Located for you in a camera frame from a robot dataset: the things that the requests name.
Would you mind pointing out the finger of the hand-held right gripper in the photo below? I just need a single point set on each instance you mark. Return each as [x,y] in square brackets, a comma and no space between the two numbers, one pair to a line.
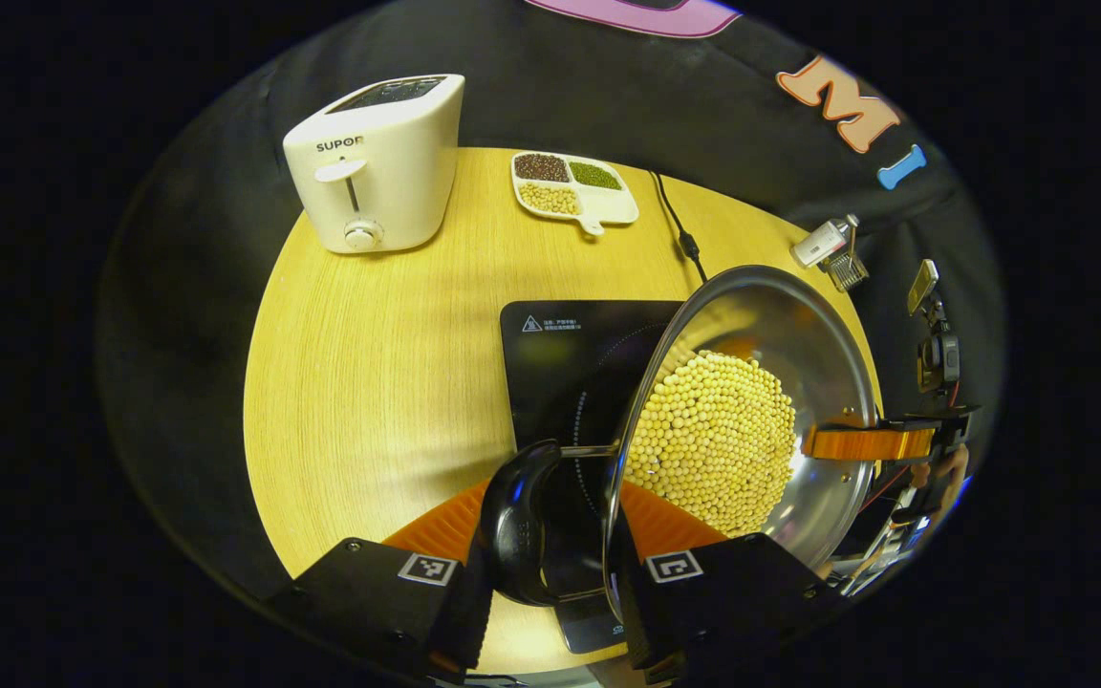
[871,443]

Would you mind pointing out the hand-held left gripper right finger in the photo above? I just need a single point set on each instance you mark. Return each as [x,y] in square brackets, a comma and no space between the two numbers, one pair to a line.
[732,592]

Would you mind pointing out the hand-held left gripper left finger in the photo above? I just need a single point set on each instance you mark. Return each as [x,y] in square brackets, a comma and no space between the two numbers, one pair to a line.
[388,592]

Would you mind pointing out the steel pot with soybeans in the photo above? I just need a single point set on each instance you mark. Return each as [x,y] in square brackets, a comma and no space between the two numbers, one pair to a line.
[713,440]

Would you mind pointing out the black induction cooktop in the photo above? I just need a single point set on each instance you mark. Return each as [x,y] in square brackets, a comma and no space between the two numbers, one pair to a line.
[560,363]

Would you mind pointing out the clear bottle white label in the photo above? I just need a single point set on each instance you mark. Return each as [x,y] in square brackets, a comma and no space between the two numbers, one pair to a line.
[820,242]

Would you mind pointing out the black backdrop cloth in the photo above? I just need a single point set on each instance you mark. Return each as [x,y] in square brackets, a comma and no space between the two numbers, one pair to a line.
[206,287]

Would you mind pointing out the white divided bean dish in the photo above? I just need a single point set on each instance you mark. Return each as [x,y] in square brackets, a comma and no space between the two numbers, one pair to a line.
[574,191]

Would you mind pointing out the white toaster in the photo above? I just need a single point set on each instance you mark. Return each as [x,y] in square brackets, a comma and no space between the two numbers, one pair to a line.
[378,167]

